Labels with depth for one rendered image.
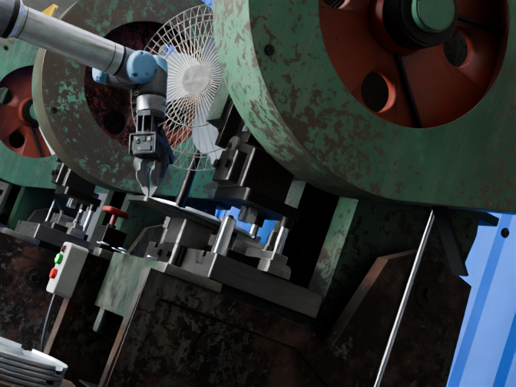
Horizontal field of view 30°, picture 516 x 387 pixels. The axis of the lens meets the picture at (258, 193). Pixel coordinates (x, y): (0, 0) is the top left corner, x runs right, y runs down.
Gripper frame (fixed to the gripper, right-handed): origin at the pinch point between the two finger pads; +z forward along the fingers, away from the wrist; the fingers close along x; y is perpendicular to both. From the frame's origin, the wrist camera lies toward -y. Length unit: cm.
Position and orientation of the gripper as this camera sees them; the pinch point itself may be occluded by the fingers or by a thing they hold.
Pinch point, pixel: (150, 193)
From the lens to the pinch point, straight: 244.8
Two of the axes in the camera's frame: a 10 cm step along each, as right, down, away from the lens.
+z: -0.2, 9.7, -2.4
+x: 9.7, -0.4, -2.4
